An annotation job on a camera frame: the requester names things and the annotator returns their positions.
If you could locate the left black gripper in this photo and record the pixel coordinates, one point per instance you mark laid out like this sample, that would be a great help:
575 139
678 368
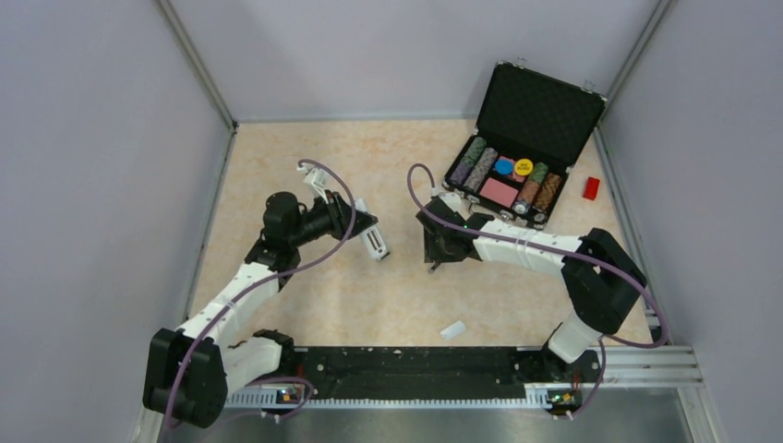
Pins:
340 213

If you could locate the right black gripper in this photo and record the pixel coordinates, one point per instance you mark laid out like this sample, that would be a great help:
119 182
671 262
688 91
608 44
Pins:
433 255

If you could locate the white remote control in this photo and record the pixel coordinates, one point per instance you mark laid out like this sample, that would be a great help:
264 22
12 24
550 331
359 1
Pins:
370 236

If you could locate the white battery cover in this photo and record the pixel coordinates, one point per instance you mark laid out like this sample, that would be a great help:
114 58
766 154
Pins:
453 331

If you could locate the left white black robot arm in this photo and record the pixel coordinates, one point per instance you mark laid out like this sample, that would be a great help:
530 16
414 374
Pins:
193 370

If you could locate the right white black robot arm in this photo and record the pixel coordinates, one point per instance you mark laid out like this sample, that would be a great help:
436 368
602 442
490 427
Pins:
603 283

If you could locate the purple green chip stack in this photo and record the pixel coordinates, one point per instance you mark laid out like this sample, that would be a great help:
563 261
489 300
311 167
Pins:
468 161

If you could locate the pink card deck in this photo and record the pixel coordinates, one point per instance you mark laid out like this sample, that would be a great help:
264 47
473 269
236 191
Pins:
498 192

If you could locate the blue round chip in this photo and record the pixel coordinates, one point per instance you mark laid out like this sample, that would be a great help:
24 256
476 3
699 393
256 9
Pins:
504 166

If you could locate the yellow big blind chip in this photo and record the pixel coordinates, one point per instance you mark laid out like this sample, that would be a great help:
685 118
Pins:
523 167

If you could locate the green red chip stack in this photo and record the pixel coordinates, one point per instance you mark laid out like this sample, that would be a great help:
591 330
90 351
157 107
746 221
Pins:
531 187

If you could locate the brown orange chip stack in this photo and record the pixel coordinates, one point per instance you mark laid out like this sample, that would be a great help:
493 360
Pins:
545 197

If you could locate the black poker chip case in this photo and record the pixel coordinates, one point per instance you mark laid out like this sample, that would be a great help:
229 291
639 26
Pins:
529 115

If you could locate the red toy brick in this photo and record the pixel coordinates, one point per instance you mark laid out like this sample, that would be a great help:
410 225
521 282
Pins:
591 188

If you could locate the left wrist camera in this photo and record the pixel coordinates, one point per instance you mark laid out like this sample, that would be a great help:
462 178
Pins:
315 179

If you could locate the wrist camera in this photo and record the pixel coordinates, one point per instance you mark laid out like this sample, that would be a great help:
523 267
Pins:
452 200
315 179

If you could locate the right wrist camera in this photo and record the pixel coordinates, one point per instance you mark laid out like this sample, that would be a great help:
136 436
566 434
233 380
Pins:
452 200

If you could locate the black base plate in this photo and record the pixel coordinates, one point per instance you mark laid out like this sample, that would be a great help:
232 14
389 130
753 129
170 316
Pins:
433 373

